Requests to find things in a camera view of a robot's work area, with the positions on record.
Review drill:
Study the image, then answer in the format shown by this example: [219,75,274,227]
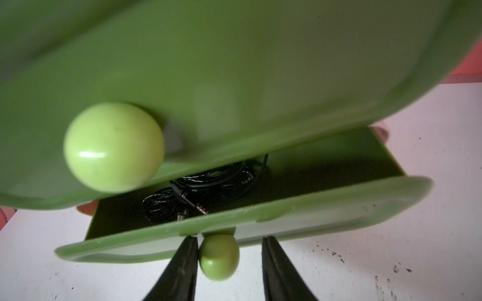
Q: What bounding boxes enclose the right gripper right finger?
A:
[262,237,318,301]

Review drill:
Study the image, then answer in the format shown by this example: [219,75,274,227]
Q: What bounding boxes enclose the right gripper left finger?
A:
[144,237,198,301]

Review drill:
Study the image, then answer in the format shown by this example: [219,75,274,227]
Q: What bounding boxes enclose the black earphones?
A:
[142,188,188,223]
[170,154,269,215]

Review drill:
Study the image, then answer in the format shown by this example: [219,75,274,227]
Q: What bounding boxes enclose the black earphones front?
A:
[170,154,269,215]

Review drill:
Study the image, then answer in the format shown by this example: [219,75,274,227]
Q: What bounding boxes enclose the green yellow drawer cabinet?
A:
[1,1,481,263]

